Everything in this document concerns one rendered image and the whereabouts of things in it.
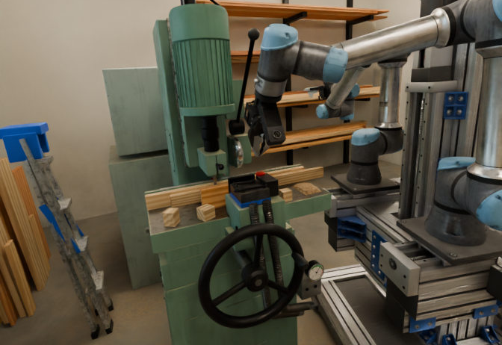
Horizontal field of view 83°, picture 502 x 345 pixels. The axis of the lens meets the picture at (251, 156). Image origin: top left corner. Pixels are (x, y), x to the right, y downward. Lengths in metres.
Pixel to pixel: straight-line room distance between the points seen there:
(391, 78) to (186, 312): 1.20
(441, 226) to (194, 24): 0.90
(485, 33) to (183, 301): 1.01
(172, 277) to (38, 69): 2.71
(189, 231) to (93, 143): 2.55
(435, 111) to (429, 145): 0.12
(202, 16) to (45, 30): 2.58
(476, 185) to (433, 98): 0.40
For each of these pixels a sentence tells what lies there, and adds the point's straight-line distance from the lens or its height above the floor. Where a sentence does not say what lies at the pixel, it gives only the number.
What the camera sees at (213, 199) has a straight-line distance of 0.93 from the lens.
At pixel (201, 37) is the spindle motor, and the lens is 0.87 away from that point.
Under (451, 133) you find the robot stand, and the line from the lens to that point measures 1.20.
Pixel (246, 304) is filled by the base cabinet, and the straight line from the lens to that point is 1.07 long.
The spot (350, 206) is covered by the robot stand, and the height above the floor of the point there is 0.73.
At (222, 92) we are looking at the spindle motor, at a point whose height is 1.26.
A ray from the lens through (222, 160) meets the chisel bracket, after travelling 0.94.
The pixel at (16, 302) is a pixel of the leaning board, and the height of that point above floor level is 0.11.
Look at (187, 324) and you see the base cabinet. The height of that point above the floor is 0.58.
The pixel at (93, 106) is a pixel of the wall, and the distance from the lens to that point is 3.28.
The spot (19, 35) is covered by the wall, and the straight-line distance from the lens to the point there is 3.38.
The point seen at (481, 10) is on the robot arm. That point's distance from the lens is 0.81.
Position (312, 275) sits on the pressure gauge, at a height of 0.65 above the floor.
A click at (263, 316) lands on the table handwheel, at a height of 0.69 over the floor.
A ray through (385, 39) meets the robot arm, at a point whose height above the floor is 1.37.
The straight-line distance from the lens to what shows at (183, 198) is 0.99.
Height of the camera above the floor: 1.29
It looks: 15 degrees down
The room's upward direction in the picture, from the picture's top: 4 degrees counter-clockwise
